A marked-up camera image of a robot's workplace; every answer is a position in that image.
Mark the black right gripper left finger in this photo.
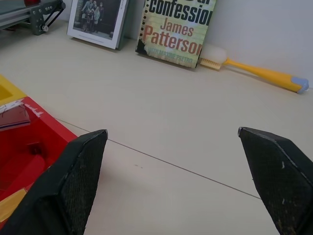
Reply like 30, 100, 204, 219
0, 129, 109, 235

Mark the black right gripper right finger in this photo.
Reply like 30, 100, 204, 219
237, 126, 313, 235

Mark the red plastic bin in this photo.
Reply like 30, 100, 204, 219
0, 96, 78, 223

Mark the yellow tape strip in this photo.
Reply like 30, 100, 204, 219
0, 188, 26, 223

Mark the dark red card piece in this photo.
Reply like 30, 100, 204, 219
0, 98, 31, 132

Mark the yellow plastic bin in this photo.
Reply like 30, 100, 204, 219
0, 74, 27, 108

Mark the white photo cover book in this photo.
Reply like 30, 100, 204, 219
67, 0, 130, 51

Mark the James Patterson paperback book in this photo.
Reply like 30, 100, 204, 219
135, 0, 218, 70

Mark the yellow handled bottle brush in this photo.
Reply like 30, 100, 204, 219
199, 43, 310, 94

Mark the grey metal frame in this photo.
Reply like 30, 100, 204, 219
0, 0, 66, 36

